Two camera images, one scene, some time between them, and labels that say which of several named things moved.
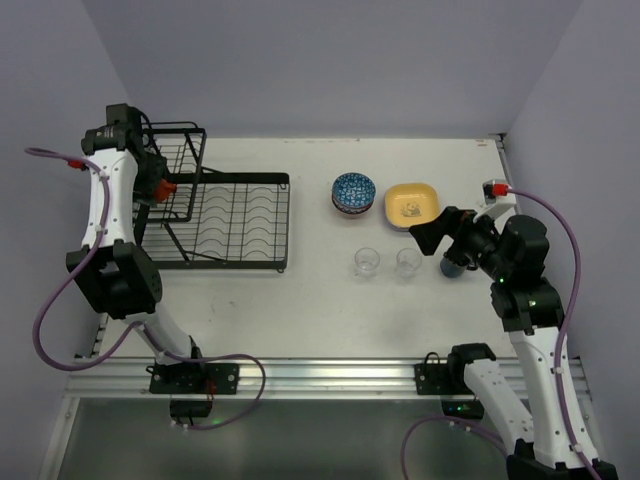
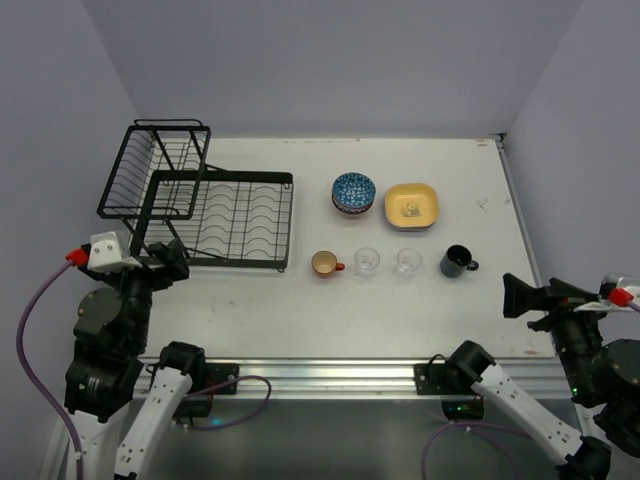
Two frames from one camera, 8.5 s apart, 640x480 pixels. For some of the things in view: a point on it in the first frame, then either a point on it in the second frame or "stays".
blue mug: x=451 y=269 stays
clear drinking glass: x=408 y=262 stays
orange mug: x=163 y=190 to x=324 y=264
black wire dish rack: x=224 y=221 stays
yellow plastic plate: x=410 y=203 stays
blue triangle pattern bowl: x=354 y=190 stays
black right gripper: x=454 y=230 to x=551 y=304
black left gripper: x=151 y=167 to x=163 y=267
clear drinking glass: x=367 y=260 stays
